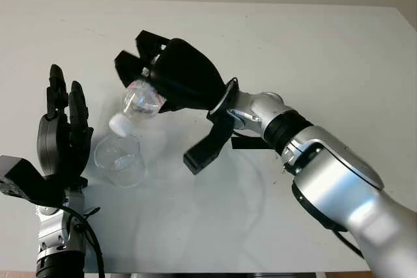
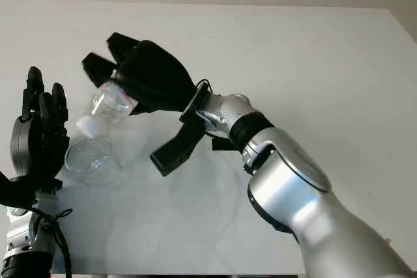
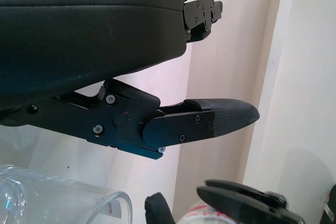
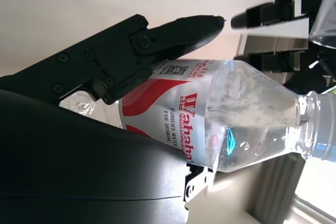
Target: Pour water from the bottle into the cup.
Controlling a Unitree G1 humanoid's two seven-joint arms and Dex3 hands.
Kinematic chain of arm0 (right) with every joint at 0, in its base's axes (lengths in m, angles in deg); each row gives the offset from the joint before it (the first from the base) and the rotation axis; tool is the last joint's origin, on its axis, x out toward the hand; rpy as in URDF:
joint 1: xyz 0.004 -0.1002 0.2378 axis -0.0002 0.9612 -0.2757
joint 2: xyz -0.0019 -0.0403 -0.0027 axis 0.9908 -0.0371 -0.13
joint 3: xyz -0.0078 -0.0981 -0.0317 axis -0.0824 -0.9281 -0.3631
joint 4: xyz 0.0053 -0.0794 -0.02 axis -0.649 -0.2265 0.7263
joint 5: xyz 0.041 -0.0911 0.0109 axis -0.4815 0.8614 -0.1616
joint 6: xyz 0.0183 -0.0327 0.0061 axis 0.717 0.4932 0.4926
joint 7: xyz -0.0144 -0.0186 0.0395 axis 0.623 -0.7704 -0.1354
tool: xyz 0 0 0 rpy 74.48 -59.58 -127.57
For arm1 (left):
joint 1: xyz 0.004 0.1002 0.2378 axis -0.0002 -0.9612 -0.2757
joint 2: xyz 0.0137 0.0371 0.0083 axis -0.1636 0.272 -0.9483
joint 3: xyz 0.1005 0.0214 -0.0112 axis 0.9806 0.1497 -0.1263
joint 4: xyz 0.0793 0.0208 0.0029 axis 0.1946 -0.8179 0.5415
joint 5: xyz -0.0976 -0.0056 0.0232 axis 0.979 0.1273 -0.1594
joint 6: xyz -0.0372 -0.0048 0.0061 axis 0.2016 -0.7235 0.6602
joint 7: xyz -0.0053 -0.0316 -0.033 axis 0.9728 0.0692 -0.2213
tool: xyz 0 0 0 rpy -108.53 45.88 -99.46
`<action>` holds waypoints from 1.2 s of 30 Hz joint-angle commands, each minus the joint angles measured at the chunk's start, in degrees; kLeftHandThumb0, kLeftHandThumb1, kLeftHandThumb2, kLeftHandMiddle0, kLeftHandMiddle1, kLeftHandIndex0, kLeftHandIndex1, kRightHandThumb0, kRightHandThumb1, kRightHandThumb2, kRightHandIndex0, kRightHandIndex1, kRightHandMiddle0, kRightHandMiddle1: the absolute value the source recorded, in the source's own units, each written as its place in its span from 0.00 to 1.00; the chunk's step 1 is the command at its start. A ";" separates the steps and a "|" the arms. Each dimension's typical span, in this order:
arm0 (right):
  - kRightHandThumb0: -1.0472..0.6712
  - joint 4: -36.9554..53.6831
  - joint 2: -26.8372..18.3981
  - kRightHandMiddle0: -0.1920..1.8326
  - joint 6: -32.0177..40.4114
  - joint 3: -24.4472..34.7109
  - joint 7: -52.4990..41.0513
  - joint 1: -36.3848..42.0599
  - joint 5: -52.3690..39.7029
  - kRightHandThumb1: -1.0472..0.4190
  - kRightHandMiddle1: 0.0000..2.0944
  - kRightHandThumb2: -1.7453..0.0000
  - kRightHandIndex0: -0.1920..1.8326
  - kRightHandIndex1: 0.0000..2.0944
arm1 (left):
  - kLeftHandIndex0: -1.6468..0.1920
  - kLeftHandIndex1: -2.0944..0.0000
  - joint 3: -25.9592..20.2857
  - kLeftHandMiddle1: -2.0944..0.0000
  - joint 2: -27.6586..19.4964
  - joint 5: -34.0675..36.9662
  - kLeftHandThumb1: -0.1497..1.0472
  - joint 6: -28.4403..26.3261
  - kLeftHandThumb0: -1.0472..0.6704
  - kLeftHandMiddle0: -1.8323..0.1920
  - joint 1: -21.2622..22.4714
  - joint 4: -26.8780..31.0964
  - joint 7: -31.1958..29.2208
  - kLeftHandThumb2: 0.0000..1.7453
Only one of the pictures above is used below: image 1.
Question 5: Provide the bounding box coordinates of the clear glass cup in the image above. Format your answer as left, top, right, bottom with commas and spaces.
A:
93, 133, 147, 189

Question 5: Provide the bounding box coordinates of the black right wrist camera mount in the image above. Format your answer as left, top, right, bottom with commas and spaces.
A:
183, 77, 241, 176

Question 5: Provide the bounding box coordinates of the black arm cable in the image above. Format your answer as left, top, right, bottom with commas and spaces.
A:
61, 205, 106, 278
321, 217, 364, 259

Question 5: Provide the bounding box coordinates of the clear plastic water bottle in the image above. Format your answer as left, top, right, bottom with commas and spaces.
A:
109, 77, 165, 137

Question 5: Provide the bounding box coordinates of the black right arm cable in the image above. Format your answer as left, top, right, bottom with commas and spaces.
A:
321, 217, 364, 259

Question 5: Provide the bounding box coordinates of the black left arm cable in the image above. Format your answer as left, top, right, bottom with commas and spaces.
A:
61, 205, 106, 278

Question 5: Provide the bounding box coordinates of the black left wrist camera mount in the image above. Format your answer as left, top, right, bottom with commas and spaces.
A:
0, 155, 68, 209

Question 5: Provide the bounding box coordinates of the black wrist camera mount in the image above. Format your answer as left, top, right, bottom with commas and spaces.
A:
0, 155, 68, 209
183, 77, 241, 176

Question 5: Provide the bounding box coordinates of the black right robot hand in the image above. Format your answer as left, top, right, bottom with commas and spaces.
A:
113, 29, 233, 115

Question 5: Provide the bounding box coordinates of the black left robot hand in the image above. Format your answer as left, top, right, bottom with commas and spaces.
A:
36, 64, 94, 191

